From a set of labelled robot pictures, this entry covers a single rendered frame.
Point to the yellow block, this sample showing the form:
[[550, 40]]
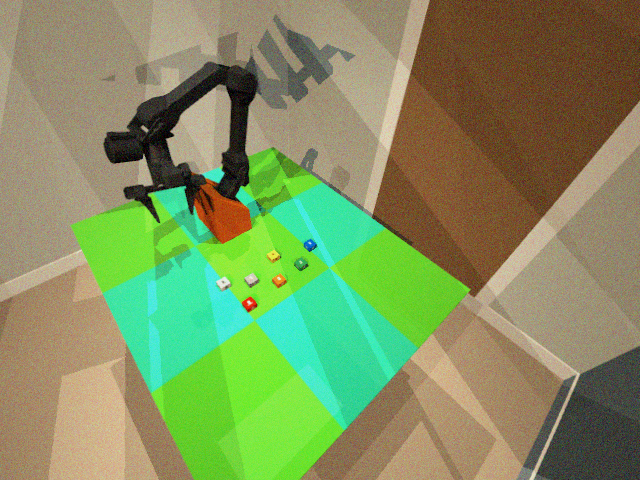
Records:
[[273, 256]]

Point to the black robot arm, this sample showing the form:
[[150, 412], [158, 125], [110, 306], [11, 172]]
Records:
[[160, 114]]

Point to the blue block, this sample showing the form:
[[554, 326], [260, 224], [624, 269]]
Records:
[[310, 245]]

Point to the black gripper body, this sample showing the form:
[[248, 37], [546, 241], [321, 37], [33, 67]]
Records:
[[140, 191]]

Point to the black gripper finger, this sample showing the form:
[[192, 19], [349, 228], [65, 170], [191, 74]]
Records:
[[148, 203], [190, 195]]

